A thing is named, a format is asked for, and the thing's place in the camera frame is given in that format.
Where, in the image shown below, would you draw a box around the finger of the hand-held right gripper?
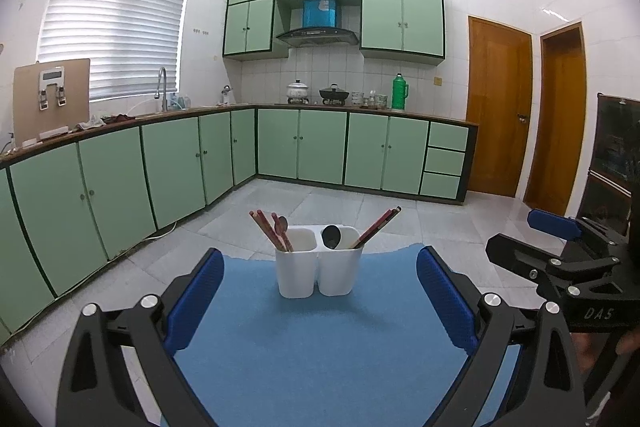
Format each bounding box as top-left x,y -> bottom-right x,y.
486,234 -> 622,294
527,208 -> 630,253

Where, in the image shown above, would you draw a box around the green lower kitchen cabinets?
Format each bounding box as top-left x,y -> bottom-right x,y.
0,104 -> 478,348

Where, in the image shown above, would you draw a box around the person's right hand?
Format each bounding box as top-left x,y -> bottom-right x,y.
571,332 -> 640,375

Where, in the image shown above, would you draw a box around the green upper kitchen cabinets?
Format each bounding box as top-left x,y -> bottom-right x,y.
222,0 -> 446,65

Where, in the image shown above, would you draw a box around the black wok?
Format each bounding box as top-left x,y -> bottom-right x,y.
319,83 -> 351,106

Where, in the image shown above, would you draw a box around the black range hood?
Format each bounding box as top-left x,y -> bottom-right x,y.
275,27 -> 360,48

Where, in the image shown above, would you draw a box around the red flower-pattern bamboo chopstick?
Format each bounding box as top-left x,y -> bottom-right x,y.
249,210 -> 282,253

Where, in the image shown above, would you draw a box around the metal kitchen faucet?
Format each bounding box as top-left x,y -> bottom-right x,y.
154,67 -> 170,112

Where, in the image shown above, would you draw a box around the wooden door with handle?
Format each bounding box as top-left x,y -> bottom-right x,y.
466,16 -> 534,198

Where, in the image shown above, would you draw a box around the blue table mat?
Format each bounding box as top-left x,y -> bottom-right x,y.
161,243 -> 523,427

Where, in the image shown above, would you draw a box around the red patterned bamboo chopstick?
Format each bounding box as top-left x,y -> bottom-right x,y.
256,209 -> 289,254
271,212 -> 294,254

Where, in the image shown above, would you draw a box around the black gold-banded chopstick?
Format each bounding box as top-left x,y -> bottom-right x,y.
357,208 -> 393,249

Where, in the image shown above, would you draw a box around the white window blinds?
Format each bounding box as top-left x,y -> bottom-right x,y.
36,0 -> 193,102

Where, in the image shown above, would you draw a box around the green kitchen cabinets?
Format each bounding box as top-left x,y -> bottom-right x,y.
222,0 -> 446,65
0,104 -> 478,348

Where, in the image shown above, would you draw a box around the white cooking pot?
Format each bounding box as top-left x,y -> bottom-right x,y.
286,80 -> 310,104

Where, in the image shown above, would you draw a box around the green thermos flask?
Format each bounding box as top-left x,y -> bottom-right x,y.
390,73 -> 411,110

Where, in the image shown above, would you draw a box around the red striped bamboo chopstick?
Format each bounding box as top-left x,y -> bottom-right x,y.
361,206 -> 402,249

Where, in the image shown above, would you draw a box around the white two-compartment utensil holder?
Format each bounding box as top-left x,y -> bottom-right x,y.
275,225 -> 366,299

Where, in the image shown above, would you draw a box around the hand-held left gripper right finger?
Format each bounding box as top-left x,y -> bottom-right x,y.
416,246 -> 588,427

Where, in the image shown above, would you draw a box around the black framed cabinet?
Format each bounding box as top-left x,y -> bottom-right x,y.
575,93 -> 640,238

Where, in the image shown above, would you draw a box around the plain wooden door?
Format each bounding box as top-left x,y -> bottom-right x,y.
522,22 -> 587,217

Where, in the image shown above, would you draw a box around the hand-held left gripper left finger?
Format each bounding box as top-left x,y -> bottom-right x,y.
55,248 -> 226,427

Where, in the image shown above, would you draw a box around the crumpled cloth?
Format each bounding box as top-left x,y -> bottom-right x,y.
75,113 -> 138,131

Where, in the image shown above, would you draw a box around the wooden board with clamps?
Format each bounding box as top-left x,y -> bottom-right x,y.
12,58 -> 92,148

